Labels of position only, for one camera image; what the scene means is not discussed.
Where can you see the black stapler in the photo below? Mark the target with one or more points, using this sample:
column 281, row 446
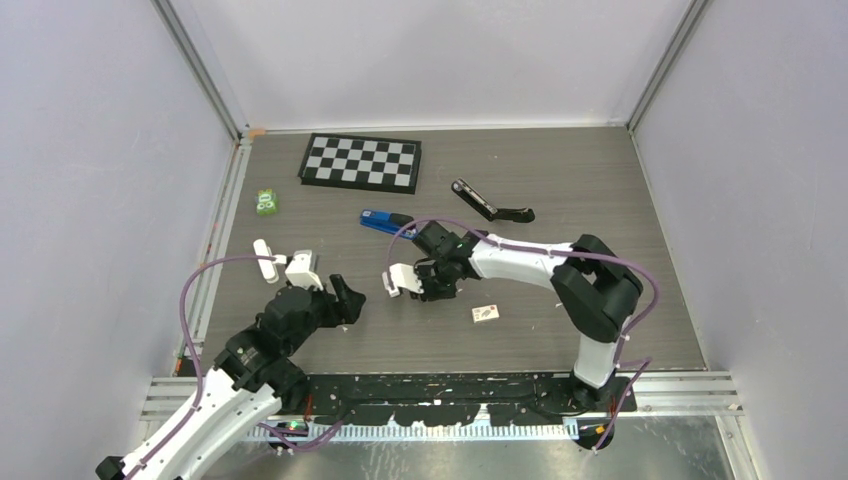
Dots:
column 491, row 213

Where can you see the white stapler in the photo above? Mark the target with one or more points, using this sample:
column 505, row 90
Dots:
column 267, row 261

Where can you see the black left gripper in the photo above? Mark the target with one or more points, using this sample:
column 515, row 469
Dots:
column 344, row 306

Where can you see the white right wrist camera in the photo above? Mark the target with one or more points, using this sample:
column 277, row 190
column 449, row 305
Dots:
column 399, row 278

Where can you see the slotted cable duct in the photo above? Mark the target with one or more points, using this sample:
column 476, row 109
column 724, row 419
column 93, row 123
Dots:
column 475, row 431

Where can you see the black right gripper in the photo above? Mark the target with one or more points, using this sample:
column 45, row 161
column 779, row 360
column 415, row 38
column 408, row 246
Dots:
column 429, row 292

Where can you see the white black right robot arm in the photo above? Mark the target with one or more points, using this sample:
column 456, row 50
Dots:
column 598, row 291

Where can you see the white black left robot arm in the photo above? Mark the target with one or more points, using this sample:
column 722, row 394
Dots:
column 251, row 379

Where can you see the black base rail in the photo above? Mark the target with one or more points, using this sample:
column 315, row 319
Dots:
column 449, row 399

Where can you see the white staple box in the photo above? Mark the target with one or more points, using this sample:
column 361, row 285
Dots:
column 485, row 313

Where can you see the blue stapler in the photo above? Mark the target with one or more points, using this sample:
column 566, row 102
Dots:
column 388, row 222

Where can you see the green toy block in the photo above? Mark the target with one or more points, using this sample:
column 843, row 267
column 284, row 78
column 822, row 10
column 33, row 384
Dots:
column 266, row 202

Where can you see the black white chessboard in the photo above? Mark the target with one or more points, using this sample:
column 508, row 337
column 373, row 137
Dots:
column 361, row 163

